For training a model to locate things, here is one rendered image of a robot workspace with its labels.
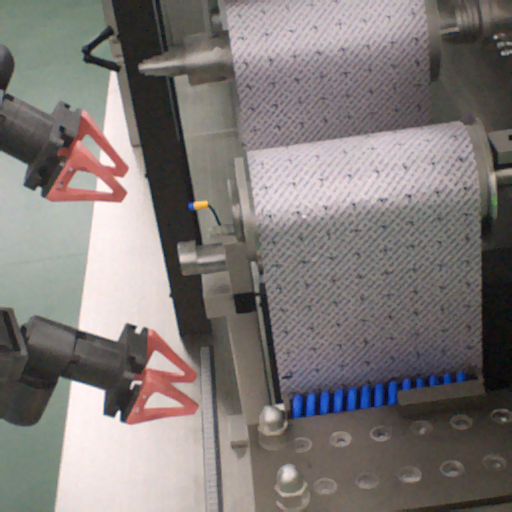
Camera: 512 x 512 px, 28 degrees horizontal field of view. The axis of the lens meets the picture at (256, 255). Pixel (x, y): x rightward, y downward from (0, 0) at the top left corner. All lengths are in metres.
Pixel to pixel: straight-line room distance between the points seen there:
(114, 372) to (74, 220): 2.72
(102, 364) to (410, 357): 0.35
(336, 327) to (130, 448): 0.37
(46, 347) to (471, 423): 0.47
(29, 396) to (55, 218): 2.74
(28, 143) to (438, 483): 0.54
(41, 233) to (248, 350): 2.60
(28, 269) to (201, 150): 1.62
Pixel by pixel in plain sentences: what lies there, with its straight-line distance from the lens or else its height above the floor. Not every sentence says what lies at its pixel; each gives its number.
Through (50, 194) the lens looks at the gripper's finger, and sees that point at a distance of 1.07.
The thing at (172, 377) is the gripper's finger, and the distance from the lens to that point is 1.23.
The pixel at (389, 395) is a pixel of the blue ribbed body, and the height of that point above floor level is 1.04.
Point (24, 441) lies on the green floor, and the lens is 2.89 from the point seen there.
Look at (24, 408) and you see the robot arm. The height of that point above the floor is 1.09.
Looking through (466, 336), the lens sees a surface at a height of 1.08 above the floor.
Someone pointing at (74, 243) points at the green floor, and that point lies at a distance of 3.71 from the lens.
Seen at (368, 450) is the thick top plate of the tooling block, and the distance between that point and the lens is 1.14.
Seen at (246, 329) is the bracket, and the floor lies 1.08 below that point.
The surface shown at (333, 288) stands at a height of 1.17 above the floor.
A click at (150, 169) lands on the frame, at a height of 1.18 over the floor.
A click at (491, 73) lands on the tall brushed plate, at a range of 1.36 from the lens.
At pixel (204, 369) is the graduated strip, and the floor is 0.90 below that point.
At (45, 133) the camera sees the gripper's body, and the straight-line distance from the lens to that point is 1.08.
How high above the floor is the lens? 1.81
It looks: 32 degrees down
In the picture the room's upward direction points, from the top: 8 degrees counter-clockwise
